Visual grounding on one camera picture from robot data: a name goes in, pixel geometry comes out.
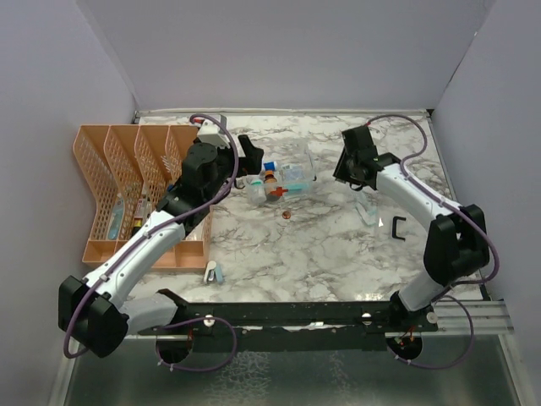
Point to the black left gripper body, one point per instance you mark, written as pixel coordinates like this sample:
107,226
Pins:
226,162

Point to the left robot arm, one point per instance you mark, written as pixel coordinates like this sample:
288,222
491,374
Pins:
90,309

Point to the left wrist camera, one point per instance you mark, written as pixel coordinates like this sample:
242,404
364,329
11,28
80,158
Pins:
210,133

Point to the orange plastic file organizer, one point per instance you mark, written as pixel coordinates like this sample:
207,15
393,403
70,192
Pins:
130,160

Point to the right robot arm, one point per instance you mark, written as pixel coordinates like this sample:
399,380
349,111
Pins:
456,243

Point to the clear plastic tray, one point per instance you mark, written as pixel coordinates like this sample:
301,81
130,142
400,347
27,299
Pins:
362,193

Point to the medicine box in organizer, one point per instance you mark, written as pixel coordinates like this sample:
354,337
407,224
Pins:
142,211

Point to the clear box lid black handle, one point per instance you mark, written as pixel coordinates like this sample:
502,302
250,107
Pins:
399,239

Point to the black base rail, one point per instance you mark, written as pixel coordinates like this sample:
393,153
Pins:
295,326

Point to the clear plastic medicine box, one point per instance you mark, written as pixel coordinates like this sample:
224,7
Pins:
295,152

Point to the cotton swab pack teal header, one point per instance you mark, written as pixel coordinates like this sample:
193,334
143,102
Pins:
297,188

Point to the small items pack teal header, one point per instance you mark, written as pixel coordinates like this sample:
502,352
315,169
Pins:
292,173

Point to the blue item in organizer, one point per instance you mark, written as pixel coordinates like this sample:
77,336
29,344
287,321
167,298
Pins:
116,219

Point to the teal white dressing packet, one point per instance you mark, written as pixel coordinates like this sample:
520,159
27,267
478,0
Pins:
367,213

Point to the brown bottle orange cap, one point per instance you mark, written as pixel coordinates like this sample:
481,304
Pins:
270,186

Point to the white teal thermometer case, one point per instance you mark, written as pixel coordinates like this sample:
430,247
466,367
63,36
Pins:
213,273

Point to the white disinfectant bottle green label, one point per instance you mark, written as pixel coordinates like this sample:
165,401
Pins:
256,190

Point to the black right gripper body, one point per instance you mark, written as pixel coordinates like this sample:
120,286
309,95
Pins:
352,178

